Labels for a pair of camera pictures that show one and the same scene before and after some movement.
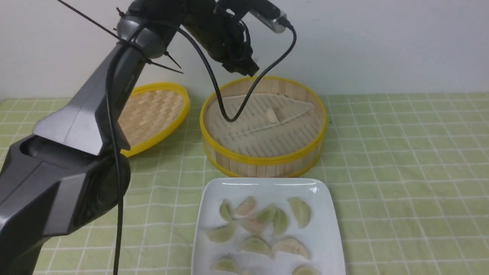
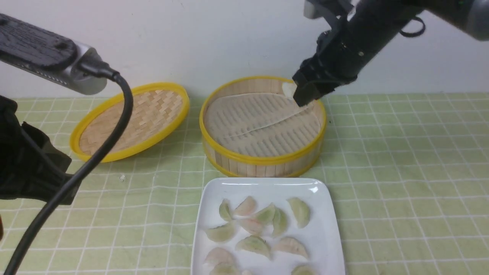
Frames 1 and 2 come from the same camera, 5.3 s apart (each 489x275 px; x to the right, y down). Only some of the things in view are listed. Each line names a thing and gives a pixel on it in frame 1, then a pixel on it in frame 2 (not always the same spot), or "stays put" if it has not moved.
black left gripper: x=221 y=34 to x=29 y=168
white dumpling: x=271 y=116 to x=289 y=89
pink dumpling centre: x=254 y=226 stays put
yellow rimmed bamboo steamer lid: x=154 y=111 stays put
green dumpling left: x=222 y=234 stays put
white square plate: x=267 y=226 stays put
